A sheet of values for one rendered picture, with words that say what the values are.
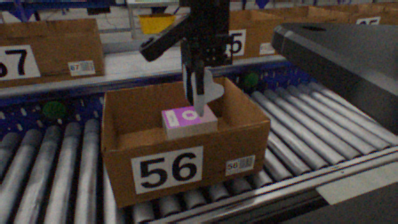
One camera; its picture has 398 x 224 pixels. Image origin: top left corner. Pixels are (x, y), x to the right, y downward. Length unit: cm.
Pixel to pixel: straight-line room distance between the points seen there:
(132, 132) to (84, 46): 35
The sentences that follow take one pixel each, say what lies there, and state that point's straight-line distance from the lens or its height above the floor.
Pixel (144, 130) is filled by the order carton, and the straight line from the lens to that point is 82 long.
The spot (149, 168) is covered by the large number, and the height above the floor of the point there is 86.
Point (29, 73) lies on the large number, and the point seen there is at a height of 93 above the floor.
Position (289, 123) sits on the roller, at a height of 74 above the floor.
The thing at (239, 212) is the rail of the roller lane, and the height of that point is 73.
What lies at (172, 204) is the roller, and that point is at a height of 75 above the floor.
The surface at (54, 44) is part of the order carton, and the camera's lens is 94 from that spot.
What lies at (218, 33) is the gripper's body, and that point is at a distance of 44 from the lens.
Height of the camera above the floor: 123
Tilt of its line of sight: 31 degrees down
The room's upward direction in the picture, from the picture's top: straight up
